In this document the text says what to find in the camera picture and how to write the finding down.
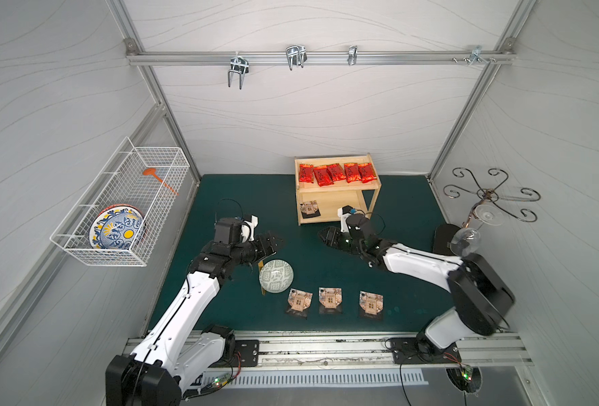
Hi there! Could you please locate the floral tea bag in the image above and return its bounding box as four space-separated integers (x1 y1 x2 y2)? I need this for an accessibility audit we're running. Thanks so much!
299 201 321 219
318 288 343 315
358 291 384 321
285 289 313 319

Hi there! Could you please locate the red tea bag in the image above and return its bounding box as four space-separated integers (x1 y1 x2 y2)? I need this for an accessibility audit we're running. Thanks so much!
298 164 314 184
343 162 361 184
313 165 334 187
327 163 347 182
358 162 377 184

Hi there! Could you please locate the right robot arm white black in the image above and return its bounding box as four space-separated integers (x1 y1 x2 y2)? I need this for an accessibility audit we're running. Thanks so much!
318 212 515 355

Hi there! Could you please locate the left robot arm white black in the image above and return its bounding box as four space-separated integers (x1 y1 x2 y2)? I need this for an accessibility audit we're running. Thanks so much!
105 233 284 405

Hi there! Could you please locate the wooden two-tier shelf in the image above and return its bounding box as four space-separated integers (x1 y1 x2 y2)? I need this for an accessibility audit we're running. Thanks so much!
294 153 382 225

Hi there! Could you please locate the green patterned round bowl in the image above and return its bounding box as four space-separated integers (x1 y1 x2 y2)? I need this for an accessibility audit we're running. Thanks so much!
259 260 294 294

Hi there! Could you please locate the green table mat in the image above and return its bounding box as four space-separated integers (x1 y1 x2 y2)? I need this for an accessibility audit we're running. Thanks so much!
152 174 453 332

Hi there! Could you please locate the clear wine glass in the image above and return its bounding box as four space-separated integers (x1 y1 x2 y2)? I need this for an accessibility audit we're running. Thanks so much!
448 203 504 257

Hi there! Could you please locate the orange spatula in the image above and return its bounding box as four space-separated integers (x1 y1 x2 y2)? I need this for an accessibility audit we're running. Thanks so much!
142 167 179 196

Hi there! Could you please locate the black metal glass rack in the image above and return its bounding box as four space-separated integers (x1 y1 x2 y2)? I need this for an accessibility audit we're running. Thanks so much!
443 167 541 255

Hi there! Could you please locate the blue yellow patterned plate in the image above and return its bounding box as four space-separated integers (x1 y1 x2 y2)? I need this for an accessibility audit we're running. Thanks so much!
89 205 145 250

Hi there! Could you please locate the small metal hook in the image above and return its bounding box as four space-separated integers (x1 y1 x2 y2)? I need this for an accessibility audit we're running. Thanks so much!
347 46 358 66

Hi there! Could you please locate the metal double hook left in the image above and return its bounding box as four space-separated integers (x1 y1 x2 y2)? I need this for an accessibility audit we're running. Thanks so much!
228 54 250 90

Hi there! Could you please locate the metal double hook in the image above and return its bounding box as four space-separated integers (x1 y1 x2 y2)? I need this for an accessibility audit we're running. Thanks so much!
285 45 307 71
228 54 250 90

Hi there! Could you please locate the aluminium crossbar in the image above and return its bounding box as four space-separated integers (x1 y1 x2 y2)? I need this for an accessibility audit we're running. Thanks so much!
127 50 516 68

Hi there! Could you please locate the metal double hook middle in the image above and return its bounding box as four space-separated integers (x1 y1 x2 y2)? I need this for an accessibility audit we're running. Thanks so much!
285 45 307 71

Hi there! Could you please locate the metal hook right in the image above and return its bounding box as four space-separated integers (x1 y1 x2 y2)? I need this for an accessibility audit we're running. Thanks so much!
452 46 497 66

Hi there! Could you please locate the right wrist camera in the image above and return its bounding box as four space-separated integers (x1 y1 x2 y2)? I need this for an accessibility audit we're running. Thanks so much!
337 206 356 233

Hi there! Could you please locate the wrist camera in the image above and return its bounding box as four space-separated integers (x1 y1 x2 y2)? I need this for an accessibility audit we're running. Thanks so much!
337 206 356 233
214 215 259 245

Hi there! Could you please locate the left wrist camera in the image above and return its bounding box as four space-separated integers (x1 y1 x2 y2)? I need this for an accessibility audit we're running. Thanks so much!
214 215 259 245

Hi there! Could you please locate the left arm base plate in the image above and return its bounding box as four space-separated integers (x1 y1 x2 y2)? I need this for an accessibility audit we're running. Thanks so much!
211 339 260 368

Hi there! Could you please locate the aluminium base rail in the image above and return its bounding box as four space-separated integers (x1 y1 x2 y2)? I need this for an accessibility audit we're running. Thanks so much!
116 332 533 374

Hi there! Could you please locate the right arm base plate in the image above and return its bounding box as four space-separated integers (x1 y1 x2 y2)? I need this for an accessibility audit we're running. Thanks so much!
384 335 461 365

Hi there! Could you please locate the white vented cable duct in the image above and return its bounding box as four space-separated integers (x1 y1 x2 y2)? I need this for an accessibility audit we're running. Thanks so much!
226 367 429 389

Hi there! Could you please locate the white wire basket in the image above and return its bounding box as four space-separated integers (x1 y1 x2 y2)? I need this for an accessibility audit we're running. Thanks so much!
50 138 190 267

